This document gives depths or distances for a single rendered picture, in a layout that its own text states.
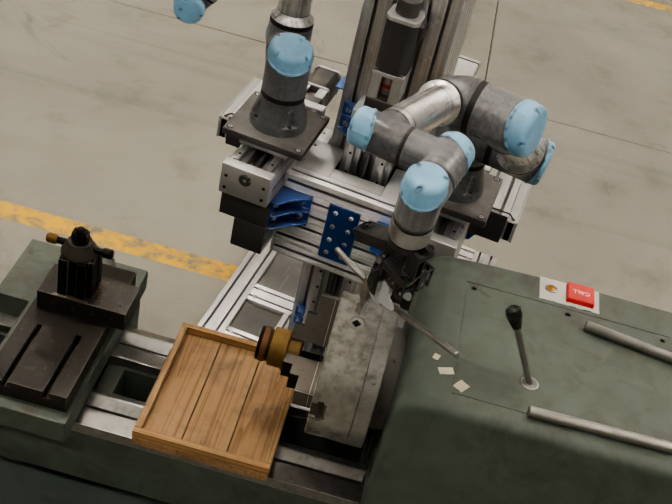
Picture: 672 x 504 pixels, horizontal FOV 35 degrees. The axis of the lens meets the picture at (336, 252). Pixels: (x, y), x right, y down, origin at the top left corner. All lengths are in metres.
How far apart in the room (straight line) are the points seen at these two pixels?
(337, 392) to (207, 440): 0.35
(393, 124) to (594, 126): 3.95
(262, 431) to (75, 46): 3.34
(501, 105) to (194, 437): 0.95
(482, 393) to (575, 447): 0.20
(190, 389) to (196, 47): 3.31
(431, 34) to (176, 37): 3.00
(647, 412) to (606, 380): 0.10
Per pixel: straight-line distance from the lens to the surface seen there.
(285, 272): 3.80
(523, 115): 2.15
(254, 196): 2.70
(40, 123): 4.78
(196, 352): 2.48
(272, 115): 2.72
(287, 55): 2.65
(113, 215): 4.28
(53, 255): 2.64
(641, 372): 2.24
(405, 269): 1.86
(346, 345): 2.10
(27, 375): 2.29
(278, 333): 2.22
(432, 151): 1.81
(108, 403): 2.39
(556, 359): 2.17
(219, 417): 2.36
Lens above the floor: 2.64
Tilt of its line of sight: 38 degrees down
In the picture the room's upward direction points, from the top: 14 degrees clockwise
